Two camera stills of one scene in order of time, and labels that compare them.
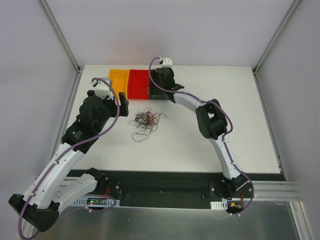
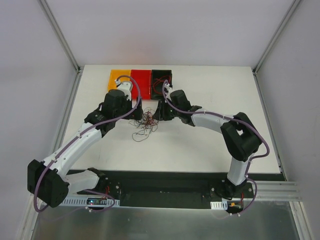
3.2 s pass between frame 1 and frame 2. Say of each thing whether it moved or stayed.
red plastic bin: stayed
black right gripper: moved
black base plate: stayed
